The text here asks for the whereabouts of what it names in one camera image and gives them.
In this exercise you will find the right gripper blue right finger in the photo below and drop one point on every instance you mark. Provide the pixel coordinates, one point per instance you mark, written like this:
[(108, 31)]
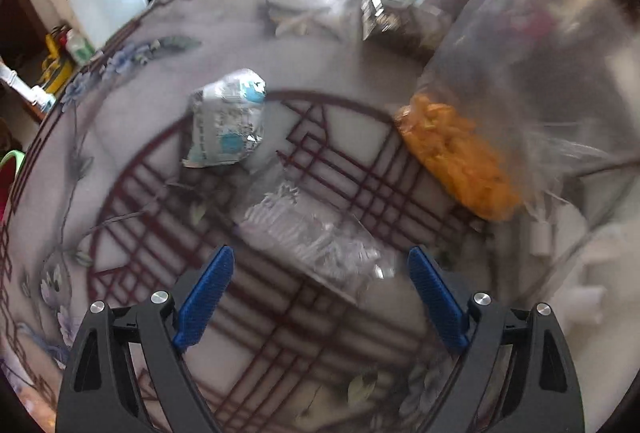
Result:
[(449, 319)]

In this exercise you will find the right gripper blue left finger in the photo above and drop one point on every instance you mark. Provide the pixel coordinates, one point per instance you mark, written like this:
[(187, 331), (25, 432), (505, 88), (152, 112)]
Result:
[(196, 295)]

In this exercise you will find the clear printed plastic bag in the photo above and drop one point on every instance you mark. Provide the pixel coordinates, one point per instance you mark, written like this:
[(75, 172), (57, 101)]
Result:
[(276, 215)]

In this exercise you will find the blue white package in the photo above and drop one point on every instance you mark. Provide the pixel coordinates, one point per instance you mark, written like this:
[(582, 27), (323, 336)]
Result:
[(227, 124)]

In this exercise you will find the floral patterned tablecloth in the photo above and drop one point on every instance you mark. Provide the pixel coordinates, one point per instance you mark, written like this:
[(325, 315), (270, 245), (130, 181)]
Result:
[(104, 218)]

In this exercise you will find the red bin with green rim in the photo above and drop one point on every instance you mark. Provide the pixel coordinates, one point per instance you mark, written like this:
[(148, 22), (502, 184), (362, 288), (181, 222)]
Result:
[(10, 168)]

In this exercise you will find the clear bag of orange snacks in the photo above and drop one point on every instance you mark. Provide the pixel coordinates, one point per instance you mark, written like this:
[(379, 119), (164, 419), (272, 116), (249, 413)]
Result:
[(522, 95)]

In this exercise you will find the yellow jug on floor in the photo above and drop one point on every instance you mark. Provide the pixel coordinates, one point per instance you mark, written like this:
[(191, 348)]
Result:
[(56, 69)]

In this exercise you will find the dark patterned remote box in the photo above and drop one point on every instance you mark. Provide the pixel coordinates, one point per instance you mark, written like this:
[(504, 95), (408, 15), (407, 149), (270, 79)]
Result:
[(390, 20)]

